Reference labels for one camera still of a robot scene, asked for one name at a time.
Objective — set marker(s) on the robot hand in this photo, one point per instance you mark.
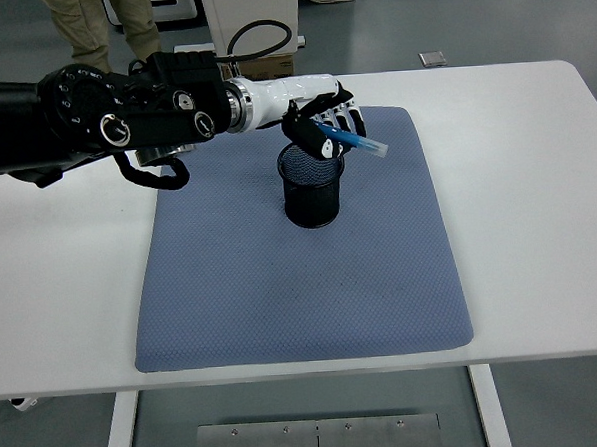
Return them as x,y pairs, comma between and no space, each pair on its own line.
292,93

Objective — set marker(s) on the blue marker with clear cap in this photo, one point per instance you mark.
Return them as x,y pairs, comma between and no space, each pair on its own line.
364,142

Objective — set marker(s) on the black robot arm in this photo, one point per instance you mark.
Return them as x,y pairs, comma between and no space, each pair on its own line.
122,107

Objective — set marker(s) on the black mesh pen holder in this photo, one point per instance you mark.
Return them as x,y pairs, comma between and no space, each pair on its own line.
312,203

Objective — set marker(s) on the brown cardboard box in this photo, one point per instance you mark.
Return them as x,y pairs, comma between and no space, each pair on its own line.
270,67

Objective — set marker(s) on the white cabinet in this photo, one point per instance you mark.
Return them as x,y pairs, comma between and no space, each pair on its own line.
247,6

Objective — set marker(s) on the white base bar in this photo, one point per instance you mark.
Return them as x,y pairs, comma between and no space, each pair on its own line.
194,49

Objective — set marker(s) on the white device with dark slot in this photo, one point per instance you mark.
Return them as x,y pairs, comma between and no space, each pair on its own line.
177,10

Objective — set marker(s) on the grey floor socket plate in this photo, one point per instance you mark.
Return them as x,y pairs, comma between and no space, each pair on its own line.
432,59

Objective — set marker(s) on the blue-grey quilted mat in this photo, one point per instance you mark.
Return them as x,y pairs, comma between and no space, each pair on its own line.
282,294

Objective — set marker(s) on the person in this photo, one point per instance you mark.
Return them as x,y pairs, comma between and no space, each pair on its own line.
78,25

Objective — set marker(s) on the grey metal plate with screws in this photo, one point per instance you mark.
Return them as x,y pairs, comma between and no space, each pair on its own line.
380,439
255,446

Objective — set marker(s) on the white table leg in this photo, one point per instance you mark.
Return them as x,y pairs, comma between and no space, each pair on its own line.
120,433
491,413

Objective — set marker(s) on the small white and black object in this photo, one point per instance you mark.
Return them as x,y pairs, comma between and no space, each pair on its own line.
23,403

